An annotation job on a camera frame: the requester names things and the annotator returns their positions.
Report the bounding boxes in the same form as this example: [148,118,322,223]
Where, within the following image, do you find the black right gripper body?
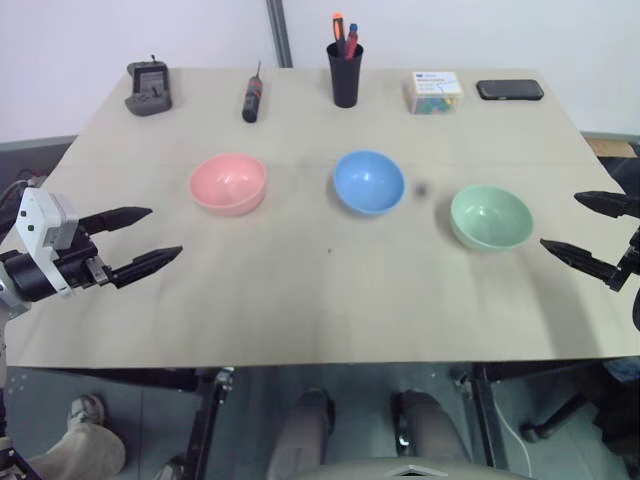
[617,233,640,276]

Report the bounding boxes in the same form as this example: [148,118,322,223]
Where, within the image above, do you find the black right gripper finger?
[573,190,640,220]
[539,238,627,293]

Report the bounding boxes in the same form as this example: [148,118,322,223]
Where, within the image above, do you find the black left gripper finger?
[78,206,154,237]
[106,245,184,291]

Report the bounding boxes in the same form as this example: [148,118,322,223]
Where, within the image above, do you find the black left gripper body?
[49,223,112,294]

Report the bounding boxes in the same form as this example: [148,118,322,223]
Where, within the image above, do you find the brown cardboard box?
[583,136,637,159]

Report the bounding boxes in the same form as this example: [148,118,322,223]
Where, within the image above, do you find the green bowl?
[449,183,535,253]

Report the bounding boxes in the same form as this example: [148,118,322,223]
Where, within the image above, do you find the pink bowl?
[188,152,268,218]

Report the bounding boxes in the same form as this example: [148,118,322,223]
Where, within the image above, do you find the black phone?
[475,79,546,103]

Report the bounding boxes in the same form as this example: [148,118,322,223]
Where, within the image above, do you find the black office chair base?
[519,357,640,446]

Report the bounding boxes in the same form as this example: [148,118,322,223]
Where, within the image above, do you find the black table leg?
[468,363,502,472]
[185,366,237,480]

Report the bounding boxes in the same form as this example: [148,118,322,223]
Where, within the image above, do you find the black red screwdriver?
[241,60,266,125]

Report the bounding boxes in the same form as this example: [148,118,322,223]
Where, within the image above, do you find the person's leg with sneaker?
[26,393,127,480]

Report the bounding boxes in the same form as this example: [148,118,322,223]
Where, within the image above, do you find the clear box of pushpins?
[404,70,464,117]

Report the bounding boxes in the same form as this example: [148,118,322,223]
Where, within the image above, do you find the blue bowl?
[332,148,406,218]

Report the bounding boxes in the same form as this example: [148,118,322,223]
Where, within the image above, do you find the black pen cup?
[326,41,365,109]

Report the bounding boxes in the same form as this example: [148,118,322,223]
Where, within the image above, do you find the orange marker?
[330,14,348,57]

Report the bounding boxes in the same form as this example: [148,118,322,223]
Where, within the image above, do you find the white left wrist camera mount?
[14,186,80,297]

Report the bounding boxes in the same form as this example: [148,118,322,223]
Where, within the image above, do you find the white floor cable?
[496,393,532,472]

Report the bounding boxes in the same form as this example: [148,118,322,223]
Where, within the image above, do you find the grey vertical post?
[265,0,294,69]

